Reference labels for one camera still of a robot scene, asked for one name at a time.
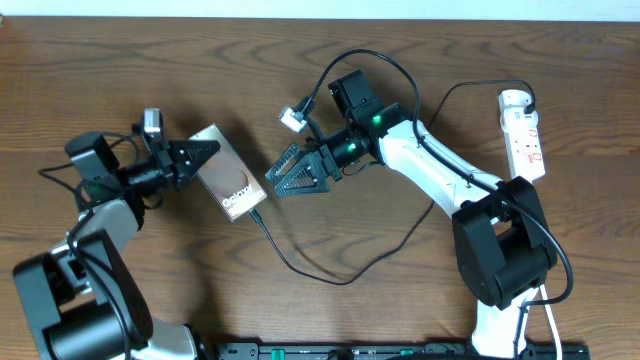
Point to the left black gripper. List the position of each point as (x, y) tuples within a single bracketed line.
[(167, 163)]

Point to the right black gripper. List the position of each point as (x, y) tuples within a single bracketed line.
[(312, 165)]

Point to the bronze Galaxy smartphone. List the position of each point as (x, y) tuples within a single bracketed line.
[(227, 178)]

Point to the white power strip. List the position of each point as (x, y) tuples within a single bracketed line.
[(522, 143)]

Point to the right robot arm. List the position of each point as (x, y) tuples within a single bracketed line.
[(503, 247)]

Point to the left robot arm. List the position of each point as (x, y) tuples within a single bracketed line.
[(79, 298)]

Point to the white charger adapter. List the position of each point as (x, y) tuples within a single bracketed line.
[(513, 98)]

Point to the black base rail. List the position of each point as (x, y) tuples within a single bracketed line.
[(253, 351)]

